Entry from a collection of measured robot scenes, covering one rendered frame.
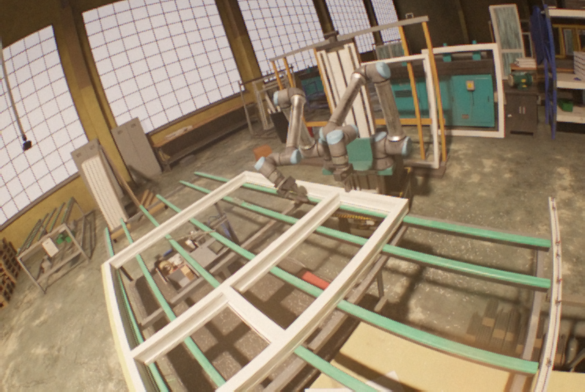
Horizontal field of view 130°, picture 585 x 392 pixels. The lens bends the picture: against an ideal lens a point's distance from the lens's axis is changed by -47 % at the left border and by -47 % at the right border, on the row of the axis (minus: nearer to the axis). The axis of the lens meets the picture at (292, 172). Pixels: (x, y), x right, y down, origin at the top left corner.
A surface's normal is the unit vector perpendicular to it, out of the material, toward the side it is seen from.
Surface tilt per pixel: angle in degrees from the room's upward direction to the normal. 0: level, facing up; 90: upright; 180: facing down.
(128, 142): 90
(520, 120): 90
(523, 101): 90
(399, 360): 0
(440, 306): 0
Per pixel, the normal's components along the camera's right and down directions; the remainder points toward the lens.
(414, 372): -0.29, -0.87
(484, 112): -0.66, 0.48
